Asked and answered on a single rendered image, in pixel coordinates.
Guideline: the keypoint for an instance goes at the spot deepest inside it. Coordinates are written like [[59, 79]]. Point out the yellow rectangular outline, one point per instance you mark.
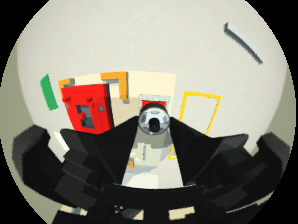
[[186, 93]]

